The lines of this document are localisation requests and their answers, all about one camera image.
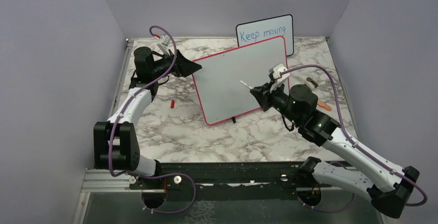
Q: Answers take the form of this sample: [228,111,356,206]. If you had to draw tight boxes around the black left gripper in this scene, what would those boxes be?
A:
[150,49,201,78]

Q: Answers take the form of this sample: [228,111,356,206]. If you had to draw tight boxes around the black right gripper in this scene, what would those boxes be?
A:
[251,79,301,125]

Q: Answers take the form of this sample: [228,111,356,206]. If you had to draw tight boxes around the red capped white marker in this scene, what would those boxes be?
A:
[239,80,253,90]

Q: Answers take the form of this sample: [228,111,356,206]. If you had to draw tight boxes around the red framed whiteboard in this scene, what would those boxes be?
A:
[193,36,287,125]

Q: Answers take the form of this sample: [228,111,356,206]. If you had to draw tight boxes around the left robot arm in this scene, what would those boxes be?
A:
[93,46,202,188]

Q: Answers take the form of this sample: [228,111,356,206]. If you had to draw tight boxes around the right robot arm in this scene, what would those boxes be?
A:
[250,83,419,218]

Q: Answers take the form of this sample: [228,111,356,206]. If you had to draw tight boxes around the small whiteboard eraser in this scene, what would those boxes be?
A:
[305,77,319,91]

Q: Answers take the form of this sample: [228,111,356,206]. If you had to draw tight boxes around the black framed written whiteboard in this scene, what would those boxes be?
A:
[235,14,295,56]

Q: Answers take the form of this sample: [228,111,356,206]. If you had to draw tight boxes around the orange rubber piece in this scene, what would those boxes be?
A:
[317,100,332,111]

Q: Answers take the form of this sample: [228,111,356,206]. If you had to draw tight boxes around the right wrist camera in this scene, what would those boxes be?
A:
[269,63,290,92]

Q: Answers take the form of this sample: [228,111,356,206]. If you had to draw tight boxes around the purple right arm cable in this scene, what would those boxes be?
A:
[277,64,428,214]

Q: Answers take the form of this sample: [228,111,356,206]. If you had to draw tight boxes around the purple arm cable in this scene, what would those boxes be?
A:
[277,64,428,214]
[107,25,197,215]

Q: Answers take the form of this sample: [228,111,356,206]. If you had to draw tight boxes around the black aluminium base frame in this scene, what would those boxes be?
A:
[72,161,398,224]

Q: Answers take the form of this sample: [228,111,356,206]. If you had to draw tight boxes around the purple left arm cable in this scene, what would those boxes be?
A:
[107,25,197,215]

